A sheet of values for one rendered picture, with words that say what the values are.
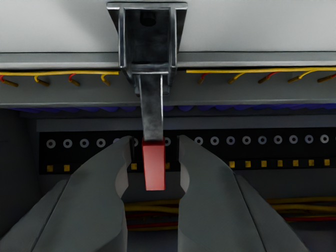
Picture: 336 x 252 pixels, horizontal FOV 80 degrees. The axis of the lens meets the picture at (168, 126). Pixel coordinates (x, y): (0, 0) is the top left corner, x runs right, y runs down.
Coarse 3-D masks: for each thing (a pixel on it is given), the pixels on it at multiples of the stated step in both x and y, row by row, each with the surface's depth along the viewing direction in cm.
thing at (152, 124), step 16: (144, 80) 9; (160, 80) 9; (144, 96) 9; (160, 96) 9; (144, 112) 9; (160, 112) 9; (144, 128) 10; (160, 128) 10; (144, 144) 10; (160, 144) 10; (144, 160) 11; (160, 160) 11; (144, 176) 11; (160, 176) 11
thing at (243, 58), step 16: (0, 64) 11; (16, 64) 11; (32, 64) 11; (48, 64) 11; (64, 64) 11; (80, 64) 11; (96, 64) 11; (112, 64) 11; (192, 64) 11; (208, 64) 12; (224, 64) 12; (240, 64) 12; (256, 64) 12; (272, 64) 12; (288, 64) 12; (304, 64) 12; (320, 64) 12
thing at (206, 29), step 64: (0, 0) 7; (64, 0) 7; (128, 0) 7; (192, 0) 7; (256, 0) 7; (320, 0) 7; (0, 128) 23; (64, 128) 25; (128, 128) 25; (192, 128) 25
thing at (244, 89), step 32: (0, 96) 14; (32, 96) 14; (64, 96) 14; (96, 96) 14; (128, 96) 14; (192, 96) 14; (224, 96) 14; (256, 96) 14; (288, 96) 14; (320, 96) 14
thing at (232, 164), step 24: (72, 144) 25; (96, 144) 25; (216, 144) 26; (240, 144) 26; (264, 144) 26; (288, 144) 26; (312, 144) 26; (48, 168) 25; (72, 168) 25; (168, 168) 25; (240, 168) 26; (264, 168) 26; (288, 168) 26
